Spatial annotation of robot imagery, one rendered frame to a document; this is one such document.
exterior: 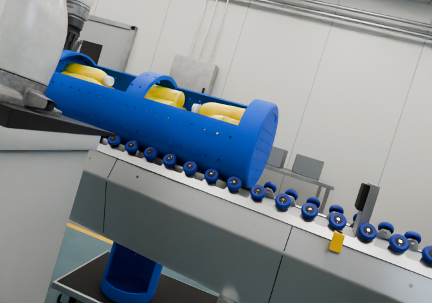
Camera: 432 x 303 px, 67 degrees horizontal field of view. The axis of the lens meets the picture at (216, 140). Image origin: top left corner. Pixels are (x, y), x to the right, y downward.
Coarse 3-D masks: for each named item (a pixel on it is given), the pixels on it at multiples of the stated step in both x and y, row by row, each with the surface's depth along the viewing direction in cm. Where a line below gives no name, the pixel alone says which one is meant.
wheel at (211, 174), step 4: (208, 172) 99; (212, 172) 99; (216, 172) 99; (204, 176) 98; (208, 176) 98; (212, 176) 98; (216, 176) 98; (208, 180) 98; (212, 180) 97; (216, 180) 98
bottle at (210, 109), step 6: (210, 102) 111; (198, 108) 111; (204, 108) 109; (210, 108) 108; (216, 108) 108; (222, 108) 107; (228, 108) 107; (234, 108) 107; (240, 108) 107; (204, 114) 109; (210, 114) 108; (216, 114) 107; (222, 114) 107; (228, 114) 106; (234, 114) 106; (240, 114) 105
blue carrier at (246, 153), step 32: (64, 64) 130; (64, 96) 116; (96, 96) 111; (128, 96) 107; (192, 96) 124; (128, 128) 109; (160, 128) 102; (192, 128) 98; (224, 128) 95; (256, 128) 92; (192, 160) 102; (224, 160) 96; (256, 160) 100
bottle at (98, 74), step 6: (66, 66) 131; (72, 66) 130; (78, 66) 129; (84, 66) 129; (72, 72) 129; (78, 72) 128; (84, 72) 127; (90, 72) 126; (96, 72) 126; (102, 72) 127; (96, 78) 126; (102, 78) 126; (102, 84) 128
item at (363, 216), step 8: (368, 184) 95; (360, 192) 94; (368, 192) 89; (376, 192) 89; (360, 200) 90; (368, 200) 89; (360, 208) 90; (368, 208) 89; (360, 216) 91; (368, 216) 89; (360, 224) 89
